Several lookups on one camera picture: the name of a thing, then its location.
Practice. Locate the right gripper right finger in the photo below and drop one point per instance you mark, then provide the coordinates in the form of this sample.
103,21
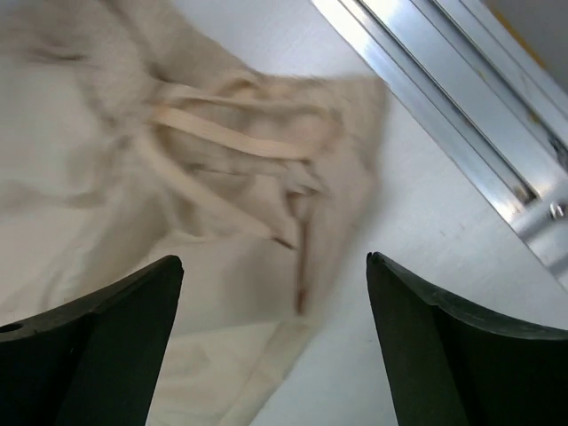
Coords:
450,361

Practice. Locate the beige trousers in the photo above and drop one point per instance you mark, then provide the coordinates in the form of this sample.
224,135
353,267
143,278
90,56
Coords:
128,135

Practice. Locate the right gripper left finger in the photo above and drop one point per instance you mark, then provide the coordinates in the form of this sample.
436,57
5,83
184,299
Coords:
95,360

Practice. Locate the aluminium rail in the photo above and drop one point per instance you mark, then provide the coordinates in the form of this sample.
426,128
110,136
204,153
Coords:
487,103

